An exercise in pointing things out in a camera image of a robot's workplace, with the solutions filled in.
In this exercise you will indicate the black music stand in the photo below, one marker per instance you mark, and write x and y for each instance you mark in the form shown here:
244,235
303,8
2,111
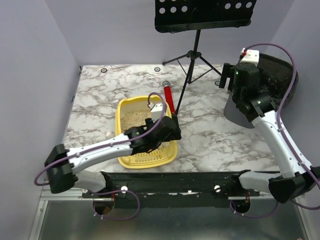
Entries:
174,16

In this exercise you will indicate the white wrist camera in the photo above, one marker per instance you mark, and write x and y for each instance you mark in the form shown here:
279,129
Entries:
156,110
249,56

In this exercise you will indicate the yellow and grey litter box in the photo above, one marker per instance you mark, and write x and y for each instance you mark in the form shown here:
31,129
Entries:
167,151

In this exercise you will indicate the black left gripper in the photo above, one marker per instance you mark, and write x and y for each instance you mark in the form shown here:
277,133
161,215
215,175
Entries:
173,127

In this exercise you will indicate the grey mesh waste bin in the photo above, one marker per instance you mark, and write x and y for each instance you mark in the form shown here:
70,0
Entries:
275,78

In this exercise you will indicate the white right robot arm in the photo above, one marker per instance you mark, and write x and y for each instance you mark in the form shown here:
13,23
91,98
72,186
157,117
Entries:
297,175

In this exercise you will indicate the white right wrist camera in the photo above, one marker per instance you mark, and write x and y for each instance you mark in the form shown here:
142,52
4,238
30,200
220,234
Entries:
249,56

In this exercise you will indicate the cat litter granules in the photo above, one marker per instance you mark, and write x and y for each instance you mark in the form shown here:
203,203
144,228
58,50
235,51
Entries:
134,119

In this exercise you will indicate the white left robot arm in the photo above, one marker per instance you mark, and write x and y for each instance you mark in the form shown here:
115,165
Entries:
65,168

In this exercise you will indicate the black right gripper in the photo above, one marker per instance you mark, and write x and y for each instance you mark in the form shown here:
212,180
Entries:
224,75

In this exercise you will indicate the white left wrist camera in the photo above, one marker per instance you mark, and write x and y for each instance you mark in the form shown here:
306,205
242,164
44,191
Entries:
156,110

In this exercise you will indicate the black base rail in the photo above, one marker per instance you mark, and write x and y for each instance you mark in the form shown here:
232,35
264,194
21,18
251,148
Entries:
172,189

